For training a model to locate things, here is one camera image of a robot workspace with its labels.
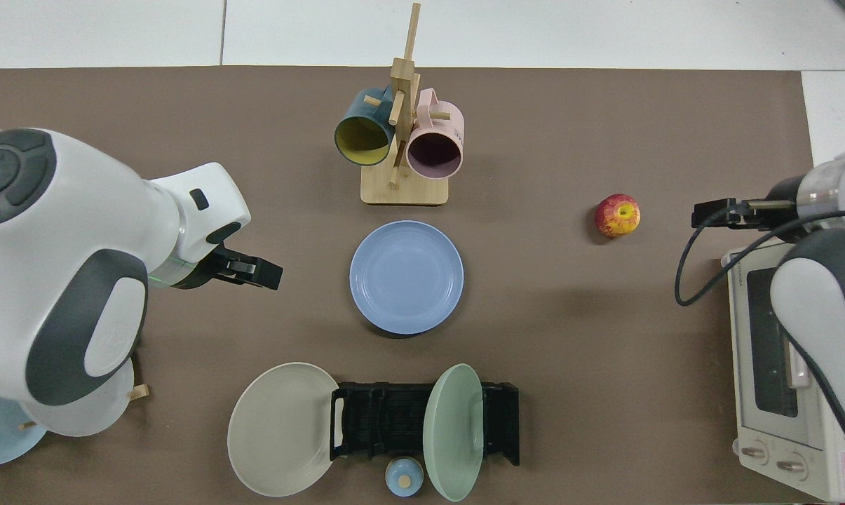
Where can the pale green plate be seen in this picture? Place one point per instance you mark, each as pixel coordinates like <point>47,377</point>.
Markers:
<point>454,435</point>

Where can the light blue plate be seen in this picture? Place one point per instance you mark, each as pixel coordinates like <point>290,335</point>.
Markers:
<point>1,438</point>

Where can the dark blue cup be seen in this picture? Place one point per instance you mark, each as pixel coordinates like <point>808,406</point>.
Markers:
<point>362,137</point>

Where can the black dish rack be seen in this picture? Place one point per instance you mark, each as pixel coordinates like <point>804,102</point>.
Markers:
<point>387,421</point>

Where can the grey plate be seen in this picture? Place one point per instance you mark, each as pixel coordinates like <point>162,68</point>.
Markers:
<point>92,417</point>

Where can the small blue round thing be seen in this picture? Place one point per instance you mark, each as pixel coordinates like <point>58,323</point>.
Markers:
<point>403,477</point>

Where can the red yellow apple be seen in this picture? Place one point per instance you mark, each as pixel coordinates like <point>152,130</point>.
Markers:
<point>617,216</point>

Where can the pale toaster oven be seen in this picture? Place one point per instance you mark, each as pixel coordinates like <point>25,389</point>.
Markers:
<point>773,379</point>

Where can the pink cup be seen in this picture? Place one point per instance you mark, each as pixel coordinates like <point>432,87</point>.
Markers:
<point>436,151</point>

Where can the wooden cup stand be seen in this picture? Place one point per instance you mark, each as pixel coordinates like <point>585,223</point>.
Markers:
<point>404,189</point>

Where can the wooden plate rack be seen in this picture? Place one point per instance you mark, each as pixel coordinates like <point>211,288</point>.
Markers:
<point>138,393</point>

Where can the brown table cloth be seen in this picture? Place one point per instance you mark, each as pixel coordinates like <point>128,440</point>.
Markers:
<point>569,386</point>

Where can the beige plate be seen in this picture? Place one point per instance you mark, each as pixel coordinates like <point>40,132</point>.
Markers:
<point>282,431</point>

